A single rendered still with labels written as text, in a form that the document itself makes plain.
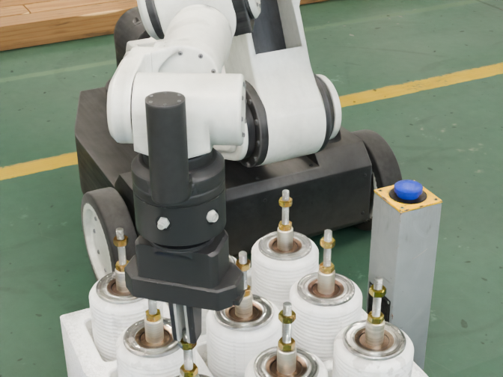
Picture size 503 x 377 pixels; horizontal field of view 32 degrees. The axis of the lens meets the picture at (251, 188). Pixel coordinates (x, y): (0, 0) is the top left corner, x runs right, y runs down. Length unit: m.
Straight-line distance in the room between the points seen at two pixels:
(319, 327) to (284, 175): 0.49
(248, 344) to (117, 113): 0.41
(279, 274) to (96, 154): 0.62
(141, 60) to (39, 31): 2.07
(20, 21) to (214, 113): 2.16
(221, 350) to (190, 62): 0.39
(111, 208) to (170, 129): 0.75
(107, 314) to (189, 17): 0.41
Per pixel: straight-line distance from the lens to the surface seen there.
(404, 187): 1.24
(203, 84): 0.77
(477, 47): 2.86
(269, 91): 1.36
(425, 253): 1.28
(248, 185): 1.53
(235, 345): 1.08
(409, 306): 1.31
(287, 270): 1.20
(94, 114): 1.90
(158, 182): 0.76
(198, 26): 0.92
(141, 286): 0.88
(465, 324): 1.54
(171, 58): 0.87
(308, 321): 1.13
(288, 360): 1.00
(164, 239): 0.82
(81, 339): 1.20
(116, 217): 1.46
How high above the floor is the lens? 0.91
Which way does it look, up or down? 28 degrees down
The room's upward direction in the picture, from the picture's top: straight up
